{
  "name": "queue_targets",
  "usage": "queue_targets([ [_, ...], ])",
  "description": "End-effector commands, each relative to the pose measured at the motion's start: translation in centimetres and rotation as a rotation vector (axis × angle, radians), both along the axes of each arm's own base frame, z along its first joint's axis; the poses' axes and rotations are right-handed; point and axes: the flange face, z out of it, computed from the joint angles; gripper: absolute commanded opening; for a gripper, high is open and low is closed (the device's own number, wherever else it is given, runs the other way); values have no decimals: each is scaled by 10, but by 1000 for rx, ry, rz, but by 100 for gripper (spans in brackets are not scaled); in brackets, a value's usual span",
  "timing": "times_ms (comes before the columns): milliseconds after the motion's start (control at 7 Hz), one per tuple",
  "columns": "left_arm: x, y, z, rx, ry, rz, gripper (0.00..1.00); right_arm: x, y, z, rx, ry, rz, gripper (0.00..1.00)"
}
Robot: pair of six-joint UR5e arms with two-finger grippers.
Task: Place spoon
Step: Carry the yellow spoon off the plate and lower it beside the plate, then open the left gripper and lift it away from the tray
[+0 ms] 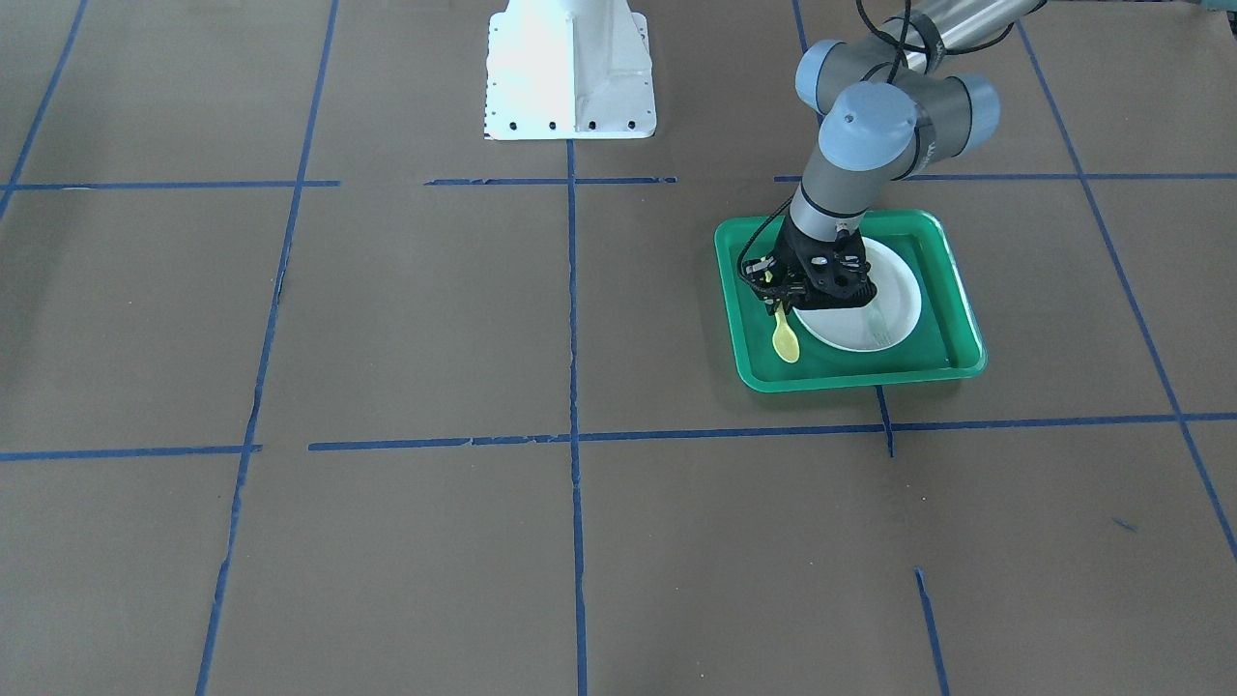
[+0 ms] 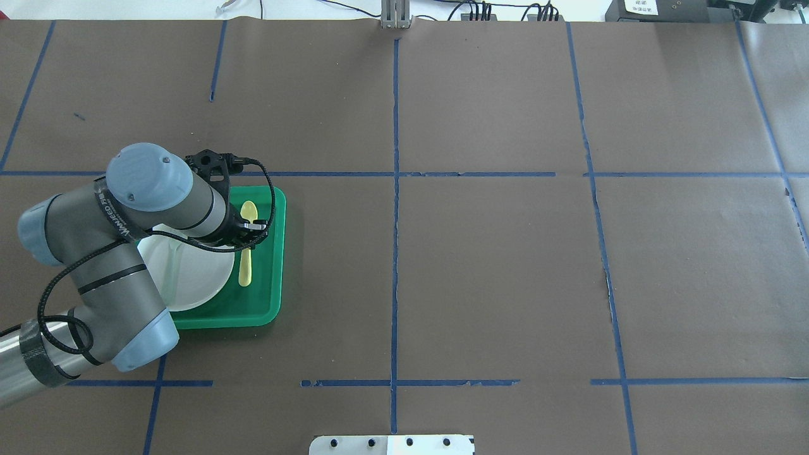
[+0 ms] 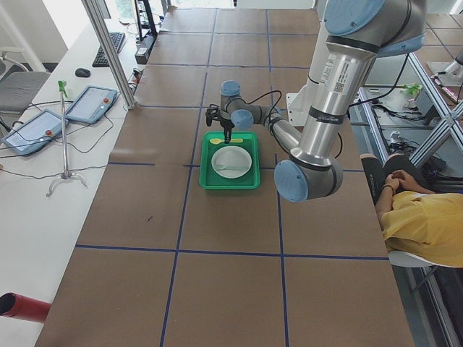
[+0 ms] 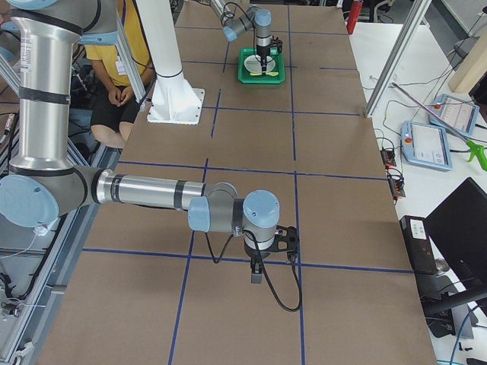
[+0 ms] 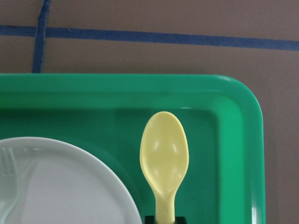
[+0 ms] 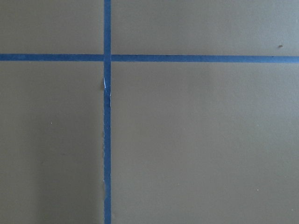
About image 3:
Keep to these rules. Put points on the yellow plastic spoon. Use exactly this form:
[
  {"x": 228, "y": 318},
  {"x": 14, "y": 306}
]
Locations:
[{"x": 216, "y": 141}]

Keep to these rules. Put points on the blue teach pendant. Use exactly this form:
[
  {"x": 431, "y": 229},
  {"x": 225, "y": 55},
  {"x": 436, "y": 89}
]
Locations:
[
  {"x": 91, "y": 104},
  {"x": 34, "y": 134}
]

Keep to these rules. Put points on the black computer mouse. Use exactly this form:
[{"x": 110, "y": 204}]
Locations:
[{"x": 82, "y": 72}]

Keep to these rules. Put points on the person in yellow shirt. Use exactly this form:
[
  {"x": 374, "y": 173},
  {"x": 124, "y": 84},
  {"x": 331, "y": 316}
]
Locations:
[{"x": 417, "y": 220}]

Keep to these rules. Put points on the white chair seat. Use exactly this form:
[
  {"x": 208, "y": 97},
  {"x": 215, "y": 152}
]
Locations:
[{"x": 406, "y": 259}]

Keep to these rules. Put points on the left blue teach pendant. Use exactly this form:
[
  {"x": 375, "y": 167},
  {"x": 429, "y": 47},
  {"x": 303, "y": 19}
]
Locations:
[{"x": 34, "y": 134}]

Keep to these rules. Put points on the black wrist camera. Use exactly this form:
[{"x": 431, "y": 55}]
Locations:
[{"x": 212, "y": 114}]

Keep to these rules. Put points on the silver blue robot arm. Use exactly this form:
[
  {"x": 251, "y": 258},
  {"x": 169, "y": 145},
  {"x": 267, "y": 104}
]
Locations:
[{"x": 353, "y": 34}]

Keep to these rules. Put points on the right blue teach pendant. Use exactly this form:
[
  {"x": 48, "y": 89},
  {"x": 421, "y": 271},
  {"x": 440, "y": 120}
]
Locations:
[{"x": 91, "y": 104}]

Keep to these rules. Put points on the red cylinder tube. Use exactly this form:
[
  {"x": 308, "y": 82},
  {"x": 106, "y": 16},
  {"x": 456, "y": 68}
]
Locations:
[{"x": 24, "y": 308}]

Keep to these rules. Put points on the grey office chair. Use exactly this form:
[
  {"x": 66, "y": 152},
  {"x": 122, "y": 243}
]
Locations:
[{"x": 19, "y": 88}]

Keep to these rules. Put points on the aluminium frame post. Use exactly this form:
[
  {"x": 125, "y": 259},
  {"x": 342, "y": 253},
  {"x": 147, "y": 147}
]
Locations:
[{"x": 101, "y": 30}]

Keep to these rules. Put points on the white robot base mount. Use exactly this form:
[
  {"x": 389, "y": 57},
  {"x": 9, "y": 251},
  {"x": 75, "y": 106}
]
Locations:
[{"x": 294, "y": 112}]

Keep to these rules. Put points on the green plastic tray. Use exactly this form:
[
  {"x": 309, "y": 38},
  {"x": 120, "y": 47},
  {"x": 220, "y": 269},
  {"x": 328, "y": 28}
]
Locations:
[{"x": 209, "y": 179}]

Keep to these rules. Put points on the white round plate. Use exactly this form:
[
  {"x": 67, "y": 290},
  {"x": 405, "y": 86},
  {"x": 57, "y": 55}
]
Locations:
[{"x": 231, "y": 162}]

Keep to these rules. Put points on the metal stand with green clip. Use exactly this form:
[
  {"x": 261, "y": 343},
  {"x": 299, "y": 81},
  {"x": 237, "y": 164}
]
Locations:
[{"x": 66, "y": 175}]

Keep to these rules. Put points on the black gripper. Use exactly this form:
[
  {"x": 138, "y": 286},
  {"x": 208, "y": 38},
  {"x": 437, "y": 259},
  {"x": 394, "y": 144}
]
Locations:
[{"x": 227, "y": 127}]

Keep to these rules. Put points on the person's clasped hands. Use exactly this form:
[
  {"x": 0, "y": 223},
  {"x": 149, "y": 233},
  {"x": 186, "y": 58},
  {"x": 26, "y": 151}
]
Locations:
[{"x": 399, "y": 179}]

